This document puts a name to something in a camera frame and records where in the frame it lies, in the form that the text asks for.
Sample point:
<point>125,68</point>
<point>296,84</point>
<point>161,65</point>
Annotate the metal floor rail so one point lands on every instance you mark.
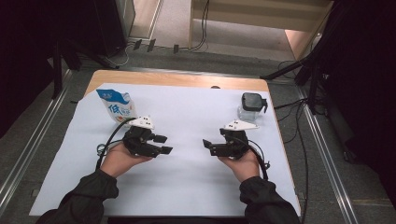
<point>29,149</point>
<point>330,161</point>

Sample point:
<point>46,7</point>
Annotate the light wooden shelf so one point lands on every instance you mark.
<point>249,14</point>

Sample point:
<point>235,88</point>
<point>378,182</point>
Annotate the black power plug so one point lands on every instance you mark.
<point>137,44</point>
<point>151,45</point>

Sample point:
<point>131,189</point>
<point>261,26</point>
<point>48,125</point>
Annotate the blue and white milk pouch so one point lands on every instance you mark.
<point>120,105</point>

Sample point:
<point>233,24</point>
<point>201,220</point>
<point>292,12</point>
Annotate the black tripod stand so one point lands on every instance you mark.
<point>311,74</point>
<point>57,71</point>

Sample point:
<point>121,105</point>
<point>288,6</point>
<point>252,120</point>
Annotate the black curtain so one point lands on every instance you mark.
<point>367,77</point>
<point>37,46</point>

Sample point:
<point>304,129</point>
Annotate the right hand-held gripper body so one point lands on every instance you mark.
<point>235,141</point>

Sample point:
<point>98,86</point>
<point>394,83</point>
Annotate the person's left hand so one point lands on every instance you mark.
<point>116,160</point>

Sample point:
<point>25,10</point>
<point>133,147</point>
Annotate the glass jar with black lid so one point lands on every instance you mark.
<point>251,104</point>

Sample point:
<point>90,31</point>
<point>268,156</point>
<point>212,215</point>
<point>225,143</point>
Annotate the person's right hand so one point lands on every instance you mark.
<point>247,168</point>

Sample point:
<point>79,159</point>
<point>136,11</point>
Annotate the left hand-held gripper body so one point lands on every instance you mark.
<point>138,140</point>

